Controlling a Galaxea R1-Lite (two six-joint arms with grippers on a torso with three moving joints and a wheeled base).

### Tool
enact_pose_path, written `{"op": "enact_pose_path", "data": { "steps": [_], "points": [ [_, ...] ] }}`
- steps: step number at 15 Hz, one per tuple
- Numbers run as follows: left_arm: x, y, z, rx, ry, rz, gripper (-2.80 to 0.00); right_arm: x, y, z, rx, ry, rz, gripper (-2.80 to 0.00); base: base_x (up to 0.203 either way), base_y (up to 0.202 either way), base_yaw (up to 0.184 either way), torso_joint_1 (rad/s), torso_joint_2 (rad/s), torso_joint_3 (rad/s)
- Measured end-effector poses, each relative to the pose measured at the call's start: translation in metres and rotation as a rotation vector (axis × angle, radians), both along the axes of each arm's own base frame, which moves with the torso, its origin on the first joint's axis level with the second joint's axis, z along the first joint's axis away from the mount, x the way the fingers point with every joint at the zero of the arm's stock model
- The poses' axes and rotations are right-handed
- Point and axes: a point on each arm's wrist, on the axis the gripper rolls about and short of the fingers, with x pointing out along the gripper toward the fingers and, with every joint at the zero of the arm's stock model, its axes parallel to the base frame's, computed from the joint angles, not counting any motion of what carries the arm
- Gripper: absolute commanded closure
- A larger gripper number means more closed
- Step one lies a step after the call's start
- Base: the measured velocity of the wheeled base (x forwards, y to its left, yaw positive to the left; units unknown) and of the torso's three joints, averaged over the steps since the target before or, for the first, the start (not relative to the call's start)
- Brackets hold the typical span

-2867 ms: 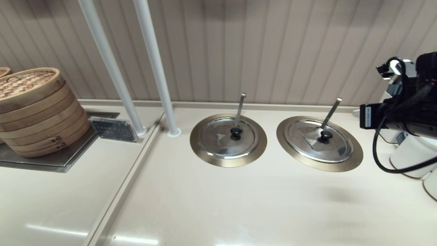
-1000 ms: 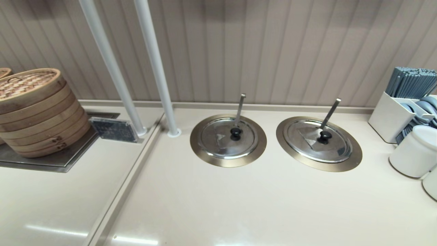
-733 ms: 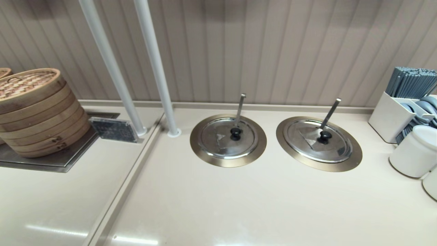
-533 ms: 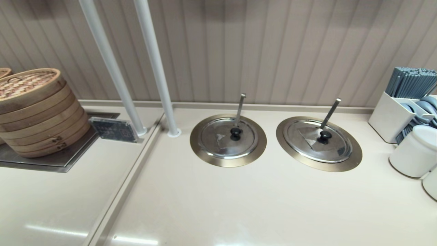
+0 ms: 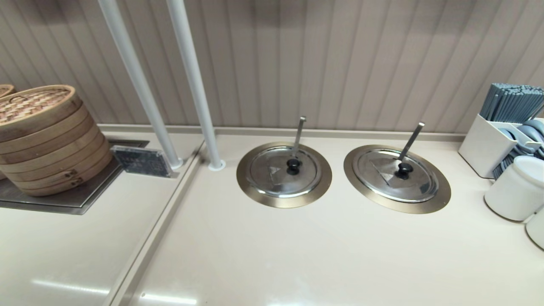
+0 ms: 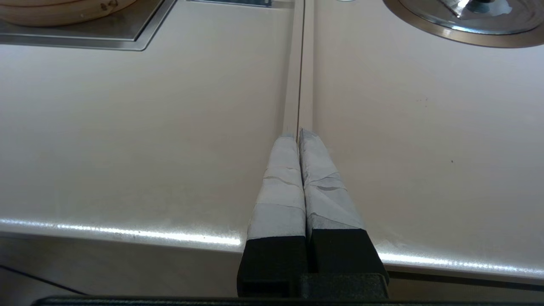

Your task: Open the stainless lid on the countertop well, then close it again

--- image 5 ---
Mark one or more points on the white ceramic jar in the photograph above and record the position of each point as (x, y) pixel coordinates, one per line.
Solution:
(536, 228)
(514, 192)

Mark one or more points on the steel pot lid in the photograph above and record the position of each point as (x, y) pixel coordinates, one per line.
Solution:
(267, 179)
(374, 179)

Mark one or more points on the stacked bamboo steamer baskets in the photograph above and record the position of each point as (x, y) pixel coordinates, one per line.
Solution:
(51, 145)

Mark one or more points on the steel recessed steamer tray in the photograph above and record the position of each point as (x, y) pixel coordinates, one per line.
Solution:
(63, 205)

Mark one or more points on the grey chopsticks bundle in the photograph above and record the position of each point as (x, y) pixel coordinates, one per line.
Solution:
(510, 103)

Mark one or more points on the white plastic utensil holder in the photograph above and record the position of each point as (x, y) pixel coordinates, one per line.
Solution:
(480, 145)

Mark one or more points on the dark acrylic label sign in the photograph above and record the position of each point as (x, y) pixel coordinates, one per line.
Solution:
(142, 161)

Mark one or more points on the grey plastic spoons bundle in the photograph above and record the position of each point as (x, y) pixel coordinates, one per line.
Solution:
(531, 132)

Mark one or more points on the bamboo steamer basket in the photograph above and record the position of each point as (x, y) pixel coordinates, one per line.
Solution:
(5, 90)

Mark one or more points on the white metal pole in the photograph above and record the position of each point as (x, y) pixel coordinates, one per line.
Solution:
(193, 72)
(136, 72)

